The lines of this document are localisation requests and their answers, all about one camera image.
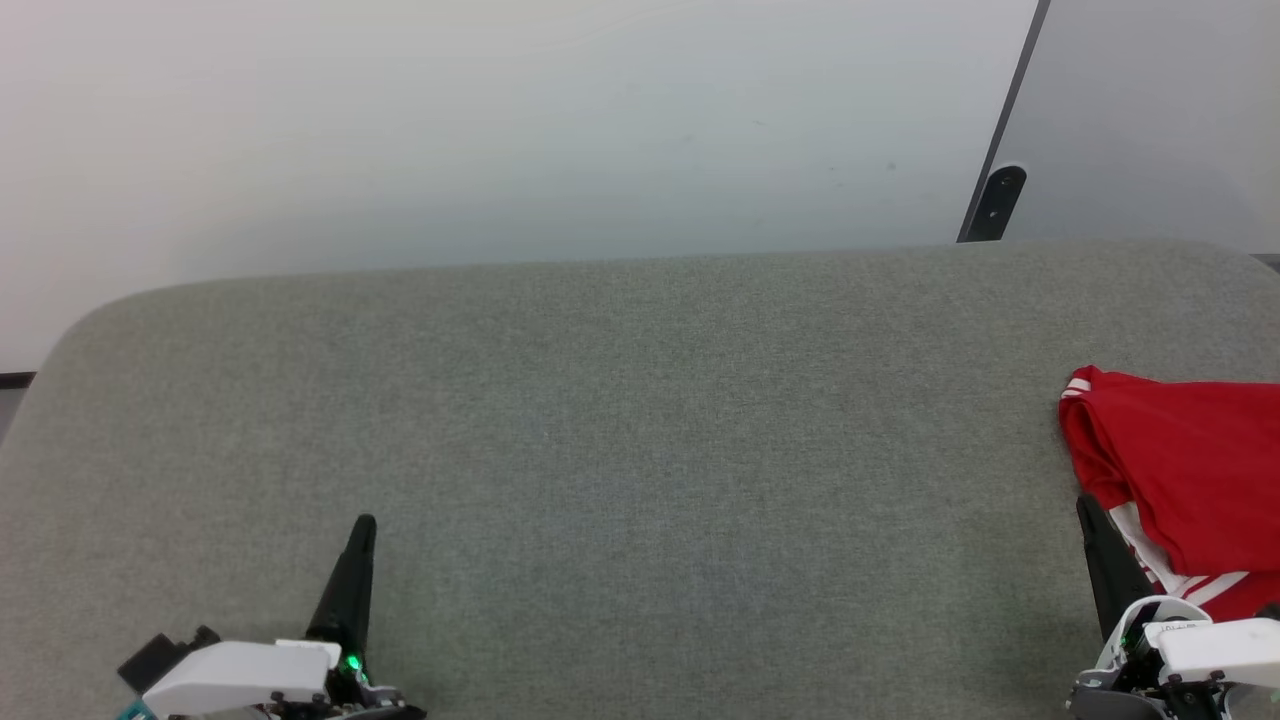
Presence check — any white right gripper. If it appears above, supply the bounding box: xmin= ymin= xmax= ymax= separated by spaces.
xmin=1068 ymin=494 xmax=1280 ymax=720

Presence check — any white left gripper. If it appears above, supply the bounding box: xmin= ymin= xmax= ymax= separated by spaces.
xmin=140 ymin=514 xmax=429 ymax=720

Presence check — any red and white jersey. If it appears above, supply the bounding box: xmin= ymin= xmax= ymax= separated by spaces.
xmin=1058 ymin=365 xmax=1280 ymax=623

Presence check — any grey fabric sofa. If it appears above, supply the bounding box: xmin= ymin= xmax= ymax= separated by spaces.
xmin=0 ymin=238 xmax=1280 ymax=720

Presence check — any black metal wall bracket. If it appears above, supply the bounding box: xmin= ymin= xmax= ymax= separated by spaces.
xmin=962 ymin=165 xmax=1028 ymax=244

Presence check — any dark door frame strip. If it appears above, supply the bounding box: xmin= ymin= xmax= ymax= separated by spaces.
xmin=955 ymin=0 xmax=1053 ymax=244

